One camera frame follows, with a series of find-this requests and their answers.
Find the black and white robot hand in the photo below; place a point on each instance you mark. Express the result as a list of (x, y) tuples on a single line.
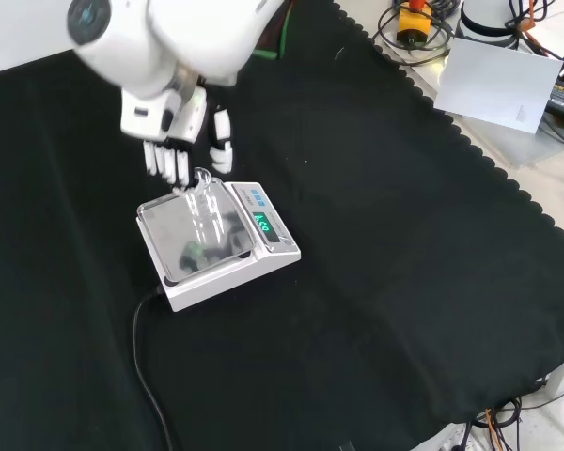
[(155, 117)]

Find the clear glass beaker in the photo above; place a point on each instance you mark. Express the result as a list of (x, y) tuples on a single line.
[(202, 202)]

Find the white electronic balance steel pan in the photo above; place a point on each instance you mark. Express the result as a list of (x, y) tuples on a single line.
[(207, 292)]

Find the black bench cloth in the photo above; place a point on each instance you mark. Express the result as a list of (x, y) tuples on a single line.
[(357, 235)]

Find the yellow stop button box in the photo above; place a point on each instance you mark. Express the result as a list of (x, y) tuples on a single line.
[(413, 23)]

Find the pale board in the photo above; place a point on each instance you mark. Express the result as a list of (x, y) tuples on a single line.
[(493, 84)]

